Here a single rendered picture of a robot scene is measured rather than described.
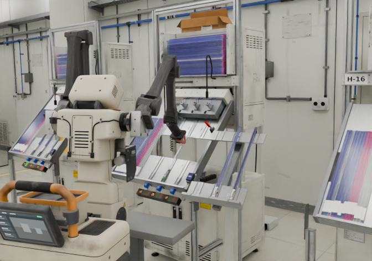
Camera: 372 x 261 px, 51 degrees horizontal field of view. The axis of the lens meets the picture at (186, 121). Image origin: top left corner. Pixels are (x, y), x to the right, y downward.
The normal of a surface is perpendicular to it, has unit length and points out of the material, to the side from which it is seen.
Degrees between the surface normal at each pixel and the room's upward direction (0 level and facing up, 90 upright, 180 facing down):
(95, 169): 82
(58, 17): 90
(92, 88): 48
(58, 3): 90
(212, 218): 90
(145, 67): 90
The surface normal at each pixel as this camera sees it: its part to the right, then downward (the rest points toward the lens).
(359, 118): -0.46, -0.64
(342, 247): -0.63, 0.09
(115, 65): 0.77, 0.05
